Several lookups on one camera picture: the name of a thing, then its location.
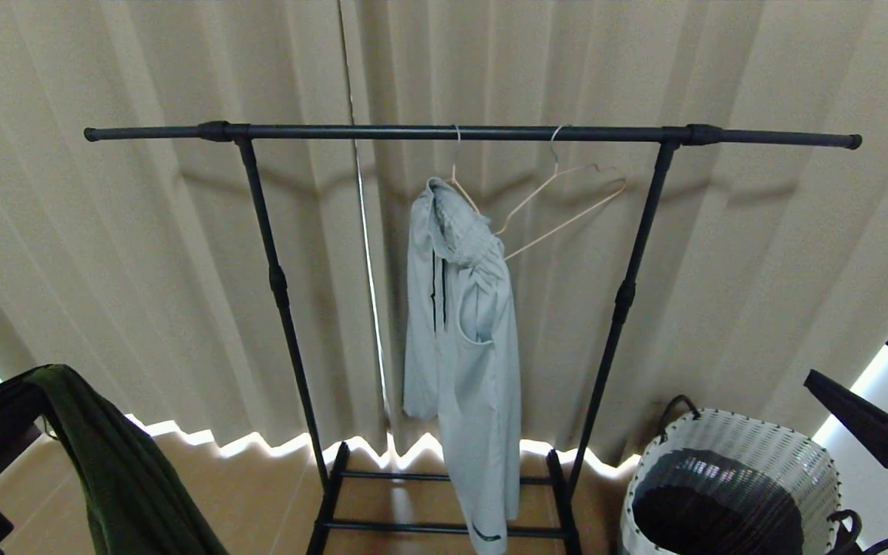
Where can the pink clothes hanger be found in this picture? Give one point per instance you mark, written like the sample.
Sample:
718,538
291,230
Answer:
567,223
465,194

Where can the black clothes rack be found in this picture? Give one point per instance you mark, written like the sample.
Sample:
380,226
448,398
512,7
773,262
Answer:
413,132

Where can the white laundry basket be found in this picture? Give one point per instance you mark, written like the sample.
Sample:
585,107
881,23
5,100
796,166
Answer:
737,439

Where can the pale grey shorts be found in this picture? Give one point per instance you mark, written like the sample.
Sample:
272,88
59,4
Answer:
467,370

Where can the green printed shirt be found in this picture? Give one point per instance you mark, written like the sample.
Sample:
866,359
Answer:
128,478

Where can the beige curtain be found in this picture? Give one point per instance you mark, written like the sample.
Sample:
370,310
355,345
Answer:
143,270

